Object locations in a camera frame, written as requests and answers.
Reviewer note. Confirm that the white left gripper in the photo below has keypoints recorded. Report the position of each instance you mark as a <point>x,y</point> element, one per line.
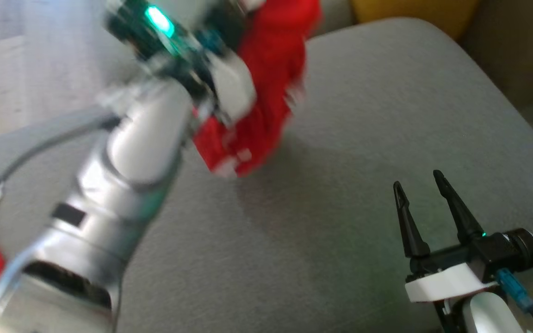
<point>234,88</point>

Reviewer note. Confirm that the small grey sofa cushion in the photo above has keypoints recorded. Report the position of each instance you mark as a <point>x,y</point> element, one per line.
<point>333,14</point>

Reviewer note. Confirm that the large grey sofa seat cushion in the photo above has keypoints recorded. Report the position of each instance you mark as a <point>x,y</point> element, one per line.
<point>340,162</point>

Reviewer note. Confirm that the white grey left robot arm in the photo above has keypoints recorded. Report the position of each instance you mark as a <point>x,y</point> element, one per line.
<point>123,185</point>

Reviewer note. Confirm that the yellow cushion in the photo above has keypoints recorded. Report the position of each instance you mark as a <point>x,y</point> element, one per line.
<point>414,14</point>

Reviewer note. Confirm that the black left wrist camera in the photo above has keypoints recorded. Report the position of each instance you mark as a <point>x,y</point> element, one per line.
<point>132,27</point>

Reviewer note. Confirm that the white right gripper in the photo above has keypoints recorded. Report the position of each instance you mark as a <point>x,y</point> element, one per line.
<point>442,282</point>

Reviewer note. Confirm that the red white numbered jersey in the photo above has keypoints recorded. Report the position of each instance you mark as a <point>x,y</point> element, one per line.
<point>271,69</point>

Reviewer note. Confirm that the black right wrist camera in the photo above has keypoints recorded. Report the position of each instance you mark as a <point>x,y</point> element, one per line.
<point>511,249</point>

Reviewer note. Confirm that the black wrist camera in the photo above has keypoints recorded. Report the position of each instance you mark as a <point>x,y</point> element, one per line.
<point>132,27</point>
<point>511,249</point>

